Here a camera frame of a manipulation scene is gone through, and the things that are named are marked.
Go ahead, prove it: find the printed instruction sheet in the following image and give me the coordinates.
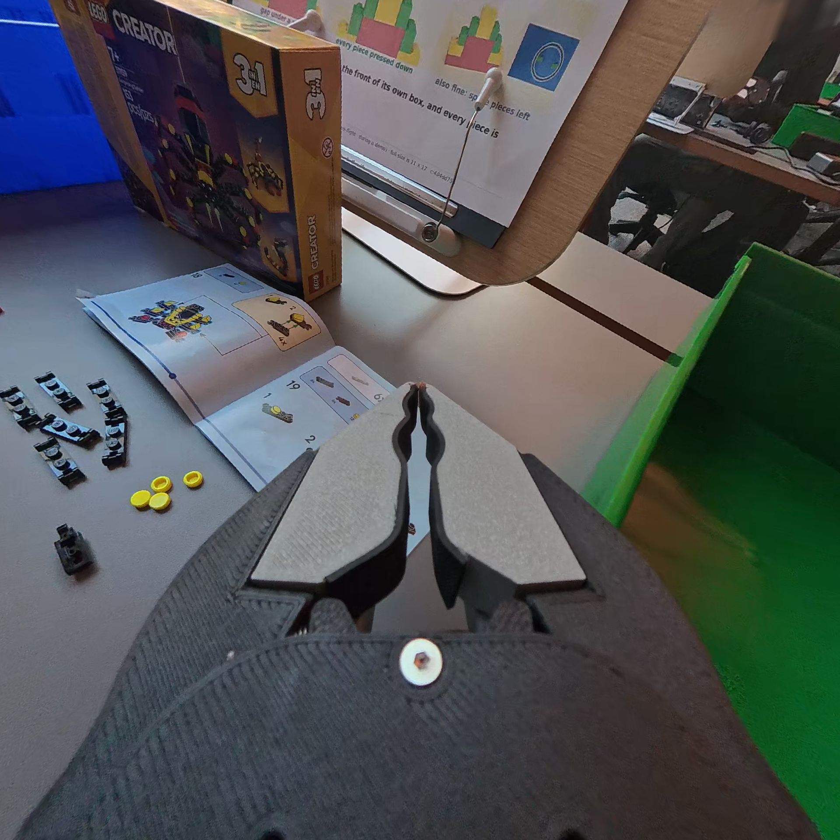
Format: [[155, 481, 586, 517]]
[[233, 0, 631, 231]]

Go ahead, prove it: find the white board stand base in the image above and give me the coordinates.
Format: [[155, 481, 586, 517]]
[[341, 177, 483, 296]]

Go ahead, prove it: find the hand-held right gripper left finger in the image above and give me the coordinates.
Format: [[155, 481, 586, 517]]
[[249, 384, 420, 621]]

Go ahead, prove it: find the black lego bracket piece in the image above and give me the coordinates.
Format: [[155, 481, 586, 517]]
[[54, 523, 98, 576]]

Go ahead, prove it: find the lego instruction booklet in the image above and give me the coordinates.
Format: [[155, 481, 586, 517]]
[[77, 264, 421, 559]]

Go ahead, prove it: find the group of black lego plates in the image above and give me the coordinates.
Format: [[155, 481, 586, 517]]
[[0, 371, 129, 490]]

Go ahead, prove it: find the background green box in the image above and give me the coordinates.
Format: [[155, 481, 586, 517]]
[[771, 101, 840, 161]]

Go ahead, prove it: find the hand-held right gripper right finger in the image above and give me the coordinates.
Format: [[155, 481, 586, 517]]
[[420, 386, 588, 627]]

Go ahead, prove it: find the blue plastic bin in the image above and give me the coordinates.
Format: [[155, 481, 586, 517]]
[[0, 0, 126, 196]]

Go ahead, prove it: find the yellow purple lego set box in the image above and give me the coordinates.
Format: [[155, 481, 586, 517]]
[[49, 0, 343, 301]]

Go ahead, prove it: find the background wooden desk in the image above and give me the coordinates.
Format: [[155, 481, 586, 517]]
[[646, 118, 840, 204]]

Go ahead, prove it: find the wooden display board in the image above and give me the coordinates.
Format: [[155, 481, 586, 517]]
[[223, 0, 713, 286]]

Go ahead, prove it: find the green plastic bin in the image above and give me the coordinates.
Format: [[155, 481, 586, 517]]
[[583, 241, 840, 840]]

